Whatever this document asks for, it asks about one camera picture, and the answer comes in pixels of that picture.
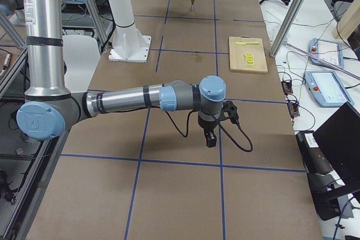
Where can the far teach pendant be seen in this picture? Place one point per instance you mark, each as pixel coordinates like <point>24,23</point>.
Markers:
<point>329,51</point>

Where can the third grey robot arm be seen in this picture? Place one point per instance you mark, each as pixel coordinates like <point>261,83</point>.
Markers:
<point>14,9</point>

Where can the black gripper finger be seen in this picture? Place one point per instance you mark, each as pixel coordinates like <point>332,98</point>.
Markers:
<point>212,141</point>
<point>207,135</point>

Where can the white plastic chair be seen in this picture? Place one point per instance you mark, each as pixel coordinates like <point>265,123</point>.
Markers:
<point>81,56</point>

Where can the near teach pendant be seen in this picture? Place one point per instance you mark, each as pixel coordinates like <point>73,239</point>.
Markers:
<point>327,89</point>

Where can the aluminium frame post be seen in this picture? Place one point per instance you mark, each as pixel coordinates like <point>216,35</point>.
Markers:
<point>285,27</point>

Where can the teach pendant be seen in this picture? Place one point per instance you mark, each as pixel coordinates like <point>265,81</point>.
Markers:
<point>329,51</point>
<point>327,89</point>

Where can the steel measuring jigger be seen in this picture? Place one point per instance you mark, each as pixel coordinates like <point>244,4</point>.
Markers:
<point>192,8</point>

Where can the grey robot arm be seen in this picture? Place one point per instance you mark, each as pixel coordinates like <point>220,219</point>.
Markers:
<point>50,108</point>

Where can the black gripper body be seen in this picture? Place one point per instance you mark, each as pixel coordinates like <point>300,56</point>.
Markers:
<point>205,124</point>

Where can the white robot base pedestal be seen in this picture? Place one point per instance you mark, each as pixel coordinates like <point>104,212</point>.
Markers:
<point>128,43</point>

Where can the black desktop box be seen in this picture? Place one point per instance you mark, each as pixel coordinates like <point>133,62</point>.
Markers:
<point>314,159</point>

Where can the yellow plastic knife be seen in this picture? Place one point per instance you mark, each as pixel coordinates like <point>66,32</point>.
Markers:
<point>247,43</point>

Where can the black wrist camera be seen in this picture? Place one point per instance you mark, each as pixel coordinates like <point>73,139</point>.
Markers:
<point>229,112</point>

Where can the bamboo cutting board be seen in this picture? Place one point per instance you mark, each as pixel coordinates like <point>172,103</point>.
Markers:
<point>237,58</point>

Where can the black computer monitor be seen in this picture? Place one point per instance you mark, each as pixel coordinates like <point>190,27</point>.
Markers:
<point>338,139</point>

